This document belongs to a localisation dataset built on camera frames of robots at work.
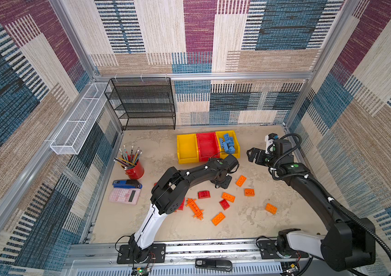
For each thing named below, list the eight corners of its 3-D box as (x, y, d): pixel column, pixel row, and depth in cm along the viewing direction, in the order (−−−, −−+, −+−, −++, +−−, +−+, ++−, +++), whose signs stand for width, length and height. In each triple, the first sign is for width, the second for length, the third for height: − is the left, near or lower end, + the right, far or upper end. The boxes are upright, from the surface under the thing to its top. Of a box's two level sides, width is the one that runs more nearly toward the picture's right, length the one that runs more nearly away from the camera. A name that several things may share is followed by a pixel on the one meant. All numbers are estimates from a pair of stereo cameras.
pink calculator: (106, 205, 90) (104, 203, 88) (111, 189, 95) (110, 187, 93) (138, 204, 89) (137, 203, 88) (141, 189, 95) (140, 187, 93)
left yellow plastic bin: (178, 165, 103) (177, 159, 97) (177, 142, 114) (176, 134, 109) (199, 163, 103) (199, 157, 98) (196, 140, 115) (196, 133, 110)
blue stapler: (115, 189, 95) (111, 185, 91) (116, 184, 97) (113, 179, 93) (141, 189, 95) (139, 184, 91) (142, 184, 97) (140, 179, 93)
